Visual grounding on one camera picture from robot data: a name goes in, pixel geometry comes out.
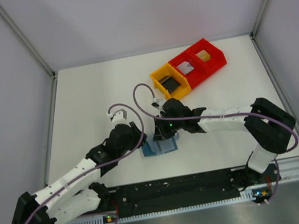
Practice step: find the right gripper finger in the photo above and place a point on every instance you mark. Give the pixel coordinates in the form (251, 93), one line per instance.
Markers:
(168, 134)
(158, 136)

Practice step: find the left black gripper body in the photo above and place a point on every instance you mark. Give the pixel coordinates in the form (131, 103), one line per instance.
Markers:
(139, 134)

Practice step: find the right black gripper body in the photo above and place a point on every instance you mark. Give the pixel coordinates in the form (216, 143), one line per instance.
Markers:
(162, 132)

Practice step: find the blue leather card holder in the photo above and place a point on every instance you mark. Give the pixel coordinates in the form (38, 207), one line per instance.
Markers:
(155, 148)

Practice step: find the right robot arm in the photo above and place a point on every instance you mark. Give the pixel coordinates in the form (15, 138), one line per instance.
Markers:
(270, 126)

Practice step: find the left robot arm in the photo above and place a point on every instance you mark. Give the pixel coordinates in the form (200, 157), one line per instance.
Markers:
(40, 207)

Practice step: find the black card in yellow bin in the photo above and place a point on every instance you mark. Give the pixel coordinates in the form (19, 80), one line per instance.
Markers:
(169, 83)

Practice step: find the silver card in red bin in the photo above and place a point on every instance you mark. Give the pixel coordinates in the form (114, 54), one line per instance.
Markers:
(185, 67)

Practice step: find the gold card in red bin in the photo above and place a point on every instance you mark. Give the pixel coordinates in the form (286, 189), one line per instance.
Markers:
(204, 55)

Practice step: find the yellow plastic bin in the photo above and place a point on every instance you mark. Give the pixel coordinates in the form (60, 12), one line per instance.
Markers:
(167, 69)

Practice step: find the far red plastic bin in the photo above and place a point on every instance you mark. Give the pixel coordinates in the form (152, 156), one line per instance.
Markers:
(217, 60)

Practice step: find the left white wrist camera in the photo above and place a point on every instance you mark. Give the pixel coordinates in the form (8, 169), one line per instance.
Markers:
(118, 117)

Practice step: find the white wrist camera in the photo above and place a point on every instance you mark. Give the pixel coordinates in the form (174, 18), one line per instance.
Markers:
(158, 103)
(118, 117)

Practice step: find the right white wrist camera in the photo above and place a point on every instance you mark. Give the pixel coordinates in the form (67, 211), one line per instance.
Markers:
(158, 103)

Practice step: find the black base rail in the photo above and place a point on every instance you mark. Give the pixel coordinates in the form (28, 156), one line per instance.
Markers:
(183, 191)

